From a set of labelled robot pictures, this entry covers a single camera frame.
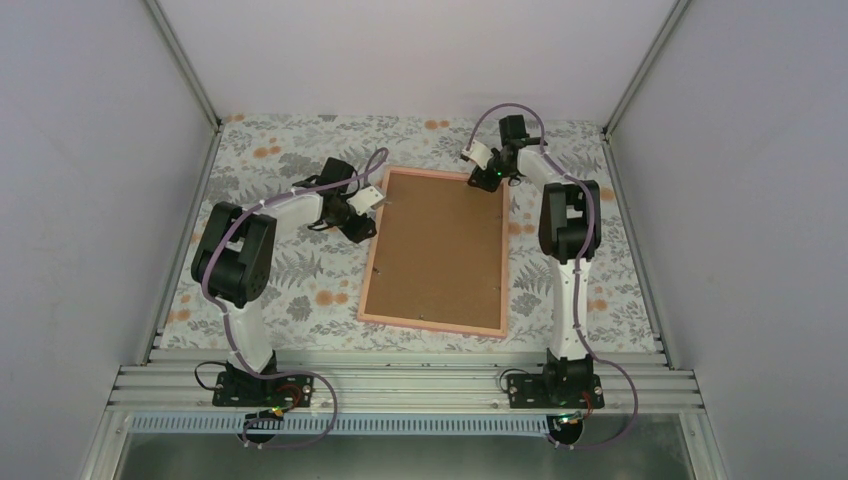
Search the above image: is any pink wooden picture frame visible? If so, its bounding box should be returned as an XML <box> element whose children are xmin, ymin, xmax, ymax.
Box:
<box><xmin>356</xmin><ymin>165</ymin><xmax>513</xmax><ymax>339</ymax></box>

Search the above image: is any brown frame backing board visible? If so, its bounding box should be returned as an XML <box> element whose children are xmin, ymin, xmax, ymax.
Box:
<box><xmin>364</xmin><ymin>173</ymin><xmax>506</xmax><ymax>331</ymax></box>

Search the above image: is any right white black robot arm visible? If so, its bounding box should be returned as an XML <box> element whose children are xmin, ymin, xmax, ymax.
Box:
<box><xmin>461</xmin><ymin>115</ymin><xmax>601</xmax><ymax>409</ymax></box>

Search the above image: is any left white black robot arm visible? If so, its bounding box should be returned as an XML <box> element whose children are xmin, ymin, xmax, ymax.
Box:
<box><xmin>191</xmin><ymin>147</ymin><xmax>389</xmax><ymax>405</ymax></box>

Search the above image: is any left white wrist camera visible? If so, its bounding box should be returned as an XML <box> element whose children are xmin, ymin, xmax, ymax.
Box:
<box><xmin>347</xmin><ymin>185</ymin><xmax>386</xmax><ymax>215</ymax></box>

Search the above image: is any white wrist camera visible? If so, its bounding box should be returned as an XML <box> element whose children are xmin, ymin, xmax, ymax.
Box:
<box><xmin>460</xmin><ymin>140</ymin><xmax>493</xmax><ymax>170</ymax></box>
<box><xmin>347</xmin><ymin>185</ymin><xmax>386</xmax><ymax>215</ymax></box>

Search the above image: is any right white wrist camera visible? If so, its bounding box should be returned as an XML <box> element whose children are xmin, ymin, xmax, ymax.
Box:
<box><xmin>460</xmin><ymin>140</ymin><xmax>493</xmax><ymax>170</ymax></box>

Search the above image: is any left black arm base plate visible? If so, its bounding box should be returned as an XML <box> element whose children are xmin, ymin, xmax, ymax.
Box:
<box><xmin>211</xmin><ymin>370</ymin><xmax>315</xmax><ymax>409</ymax></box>

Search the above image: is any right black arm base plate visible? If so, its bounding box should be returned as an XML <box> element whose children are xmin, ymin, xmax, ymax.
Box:
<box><xmin>507</xmin><ymin>373</ymin><xmax>605</xmax><ymax>409</ymax></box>

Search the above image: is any aluminium mounting rail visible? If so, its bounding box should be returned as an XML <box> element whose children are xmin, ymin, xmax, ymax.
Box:
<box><xmin>107</xmin><ymin>349</ymin><xmax>704</xmax><ymax>414</ymax></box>

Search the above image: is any grey slotted cable duct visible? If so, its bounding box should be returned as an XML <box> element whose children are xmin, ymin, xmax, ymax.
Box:
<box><xmin>127</xmin><ymin>412</ymin><xmax>548</xmax><ymax>437</ymax></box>

